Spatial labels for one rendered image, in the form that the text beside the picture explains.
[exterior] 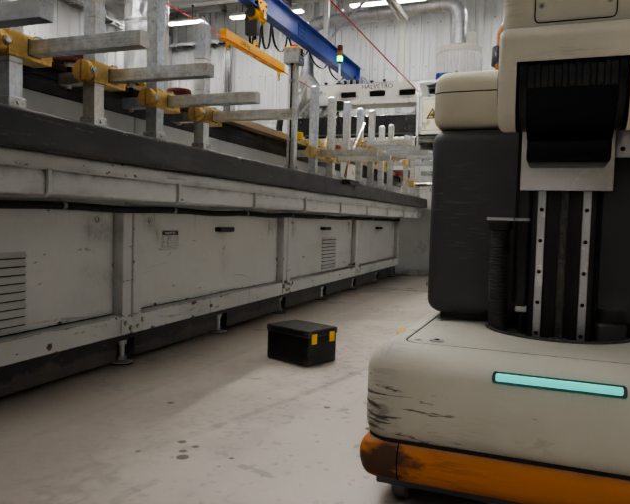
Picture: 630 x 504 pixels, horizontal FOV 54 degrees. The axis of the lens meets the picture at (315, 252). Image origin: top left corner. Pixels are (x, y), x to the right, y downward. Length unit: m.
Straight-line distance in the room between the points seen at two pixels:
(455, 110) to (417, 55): 11.16
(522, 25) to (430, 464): 0.73
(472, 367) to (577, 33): 0.54
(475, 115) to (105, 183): 0.92
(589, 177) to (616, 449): 0.48
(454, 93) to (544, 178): 0.28
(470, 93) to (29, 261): 1.19
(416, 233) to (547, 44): 4.76
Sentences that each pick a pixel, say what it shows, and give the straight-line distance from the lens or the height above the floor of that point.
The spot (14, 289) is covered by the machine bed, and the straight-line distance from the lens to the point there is 1.77.
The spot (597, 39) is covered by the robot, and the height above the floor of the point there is 0.77.
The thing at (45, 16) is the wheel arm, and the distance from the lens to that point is 1.11.
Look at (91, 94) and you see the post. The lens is 1.62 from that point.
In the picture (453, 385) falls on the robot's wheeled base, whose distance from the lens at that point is 1.03.
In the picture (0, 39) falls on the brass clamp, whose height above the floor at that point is 0.83.
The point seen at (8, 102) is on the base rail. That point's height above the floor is 0.71.
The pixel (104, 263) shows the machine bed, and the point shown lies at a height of 0.33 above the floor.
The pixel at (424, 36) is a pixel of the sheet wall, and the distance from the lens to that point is 12.60.
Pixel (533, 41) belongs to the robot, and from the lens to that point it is 1.07.
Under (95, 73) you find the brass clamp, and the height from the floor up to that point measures 0.82.
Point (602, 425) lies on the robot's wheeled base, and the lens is 1.04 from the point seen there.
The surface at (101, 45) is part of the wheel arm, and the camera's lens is 1.35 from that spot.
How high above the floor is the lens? 0.49
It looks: 3 degrees down
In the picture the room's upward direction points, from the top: 2 degrees clockwise
